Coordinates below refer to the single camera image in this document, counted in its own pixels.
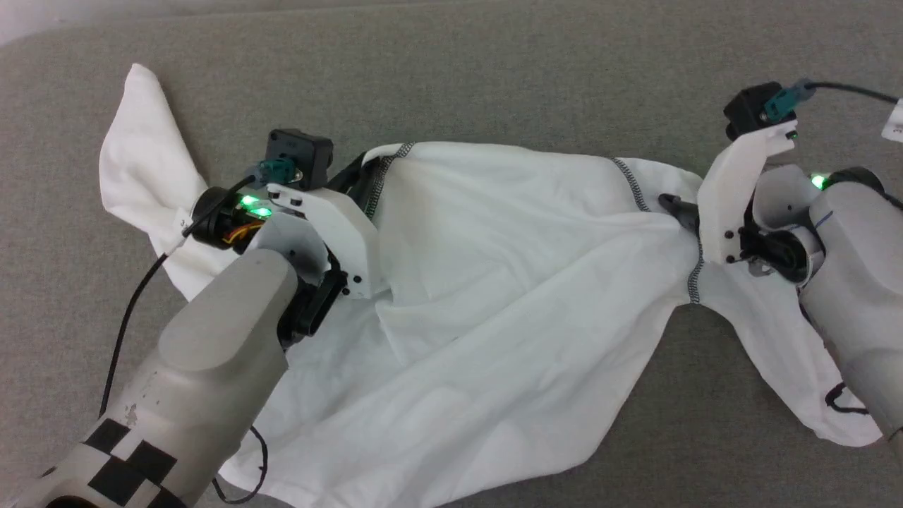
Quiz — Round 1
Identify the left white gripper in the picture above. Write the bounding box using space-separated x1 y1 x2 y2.
267 155 386 299

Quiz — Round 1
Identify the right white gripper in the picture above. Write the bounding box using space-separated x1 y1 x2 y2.
657 121 799 265

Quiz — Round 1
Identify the white garment with grey stitching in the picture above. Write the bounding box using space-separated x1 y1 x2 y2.
99 63 884 508

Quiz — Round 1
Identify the grey-green fabric sofa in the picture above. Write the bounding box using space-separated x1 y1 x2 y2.
0 0 903 508

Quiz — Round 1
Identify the right black cable teal plug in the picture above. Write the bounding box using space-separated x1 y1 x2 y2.
762 78 903 121

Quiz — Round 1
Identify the black cable teal plug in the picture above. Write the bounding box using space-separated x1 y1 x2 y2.
99 159 297 505
762 78 903 121

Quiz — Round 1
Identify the left cable white label tag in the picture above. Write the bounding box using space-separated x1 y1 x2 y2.
171 208 195 252

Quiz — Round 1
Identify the cable white label tag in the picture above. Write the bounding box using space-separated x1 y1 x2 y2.
171 208 195 252
882 99 903 143

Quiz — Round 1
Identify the right cable white label tag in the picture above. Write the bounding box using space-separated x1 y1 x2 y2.
882 99 903 143

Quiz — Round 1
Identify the left black cable teal plug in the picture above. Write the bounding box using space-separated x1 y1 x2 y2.
99 159 297 505

